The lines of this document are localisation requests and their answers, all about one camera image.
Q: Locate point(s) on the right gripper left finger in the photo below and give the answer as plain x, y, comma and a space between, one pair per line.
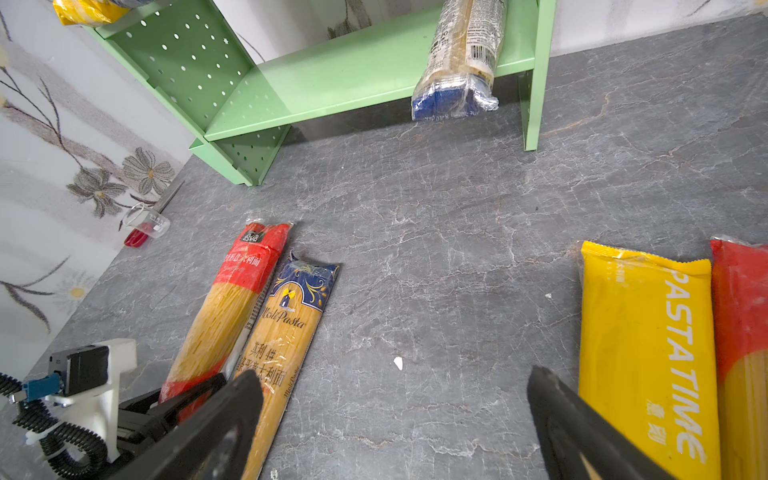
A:
205, 432

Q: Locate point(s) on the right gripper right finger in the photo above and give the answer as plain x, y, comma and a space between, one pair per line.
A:
578, 443

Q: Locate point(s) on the yellow Pastatime bag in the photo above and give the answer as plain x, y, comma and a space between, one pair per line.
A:
647, 355

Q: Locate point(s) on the red spaghetti bag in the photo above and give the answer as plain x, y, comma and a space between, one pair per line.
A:
240, 281
739, 287

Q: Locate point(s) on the blue gold Meli pasta bag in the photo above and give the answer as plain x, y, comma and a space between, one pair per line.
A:
279, 343

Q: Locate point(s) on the clear barcode spaghetti bag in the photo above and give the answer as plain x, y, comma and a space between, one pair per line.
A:
460, 73

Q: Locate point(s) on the yellow label spaghetti bag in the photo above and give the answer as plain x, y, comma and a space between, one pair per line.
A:
88, 12

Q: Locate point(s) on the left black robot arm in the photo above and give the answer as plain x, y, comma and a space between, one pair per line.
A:
75, 452

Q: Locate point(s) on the green two-tier shelf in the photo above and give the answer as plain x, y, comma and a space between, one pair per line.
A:
188, 57

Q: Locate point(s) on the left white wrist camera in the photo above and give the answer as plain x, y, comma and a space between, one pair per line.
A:
82, 387

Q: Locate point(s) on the red handled scissors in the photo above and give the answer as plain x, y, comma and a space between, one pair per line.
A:
136, 239

